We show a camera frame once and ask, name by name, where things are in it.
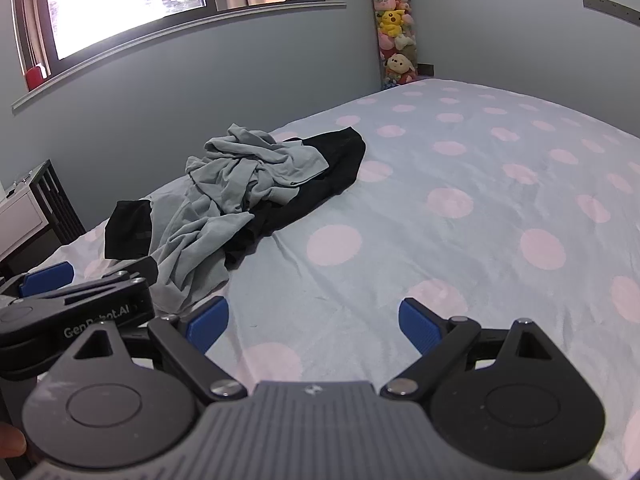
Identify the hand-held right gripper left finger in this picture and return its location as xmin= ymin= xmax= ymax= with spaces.
xmin=70 ymin=296 xmax=248 ymax=403

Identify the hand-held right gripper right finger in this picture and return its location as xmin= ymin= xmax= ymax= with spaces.
xmin=379 ymin=297 xmax=556 ymax=403

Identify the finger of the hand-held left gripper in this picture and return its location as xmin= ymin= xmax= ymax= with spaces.
xmin=100 ymin=256 xmax=159 ymax=292
xmin=0 ymin=261 xmax=75 ymax=307

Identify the light grey garment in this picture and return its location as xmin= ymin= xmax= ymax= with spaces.
xmin=147 ymin=123 xmax=329 ymax=312

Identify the black garment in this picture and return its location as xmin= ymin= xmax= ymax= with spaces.
xmin=103 ymin=126 xmax=367 ymax=269

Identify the person's left hand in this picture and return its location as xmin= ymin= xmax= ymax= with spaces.
xmin=0 ymin=422 xmax=27 ymax=457

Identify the black and white bedside table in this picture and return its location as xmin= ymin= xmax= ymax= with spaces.
xmin=0 ymin=159 xmax=87 ymax=267

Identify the polka dot bed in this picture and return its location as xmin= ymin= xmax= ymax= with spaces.
xmin=0 ymin=77 xmax=640 ymax=480

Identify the red object on sill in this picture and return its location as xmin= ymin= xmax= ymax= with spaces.
xmin=25 ymin=63 xmax=47 ymax=92

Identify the grey window sill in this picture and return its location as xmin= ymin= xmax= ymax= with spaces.
xmin=11 ymin=1 xmax=347 ymax=111

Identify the dark framed window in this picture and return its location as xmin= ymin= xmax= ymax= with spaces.
xmin=10 ymin=0 xmax=327 ymax=92

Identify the clear tube of plush toys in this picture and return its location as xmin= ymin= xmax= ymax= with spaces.
xmin=366 ymin=0 xmax=420 ymax=91

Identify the grey wall plate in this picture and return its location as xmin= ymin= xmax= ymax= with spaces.
xmin=581 ymin=0 xmax=637 ymax=20

